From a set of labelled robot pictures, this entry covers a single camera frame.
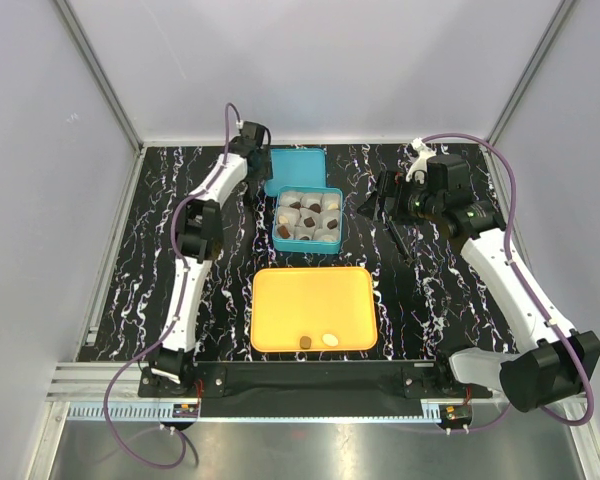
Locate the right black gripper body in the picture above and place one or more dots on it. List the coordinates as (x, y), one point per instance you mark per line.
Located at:
(410, 198)

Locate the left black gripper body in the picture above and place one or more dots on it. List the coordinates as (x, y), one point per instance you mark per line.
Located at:
(262, 171)

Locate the teal tin box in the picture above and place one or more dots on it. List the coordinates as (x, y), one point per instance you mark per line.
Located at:
(299, 175)

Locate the dark rectangular chocolate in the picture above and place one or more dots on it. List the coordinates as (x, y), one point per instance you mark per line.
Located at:
(283, 231)

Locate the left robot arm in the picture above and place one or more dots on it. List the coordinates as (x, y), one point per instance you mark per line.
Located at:
(197, 237)

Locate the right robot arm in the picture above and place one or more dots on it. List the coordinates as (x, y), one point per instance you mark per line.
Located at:
(554, 361)

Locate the white round chocolate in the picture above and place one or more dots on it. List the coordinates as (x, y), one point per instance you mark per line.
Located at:
(330, 340)

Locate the brown round chocolate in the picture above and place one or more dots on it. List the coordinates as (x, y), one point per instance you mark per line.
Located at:
(305, 342)

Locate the orange plastic tray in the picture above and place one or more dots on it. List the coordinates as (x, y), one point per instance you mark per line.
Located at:
(289, 303)

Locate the right small circuit board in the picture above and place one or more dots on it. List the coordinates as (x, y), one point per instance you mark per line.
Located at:
(457, 412)

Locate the small circuit board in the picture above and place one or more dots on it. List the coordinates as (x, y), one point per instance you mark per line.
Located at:
(182, 410)
(457, 412)

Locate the left small circuit board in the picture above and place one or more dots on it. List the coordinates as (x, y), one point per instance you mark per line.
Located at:
(182, 410)

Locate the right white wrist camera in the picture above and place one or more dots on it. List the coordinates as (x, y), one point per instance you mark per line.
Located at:
(418, 170)

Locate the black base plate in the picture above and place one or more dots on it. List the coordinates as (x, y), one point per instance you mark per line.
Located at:
(313, 389)

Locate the white slotted cable duct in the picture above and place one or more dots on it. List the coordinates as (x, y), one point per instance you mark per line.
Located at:
(85, 411)

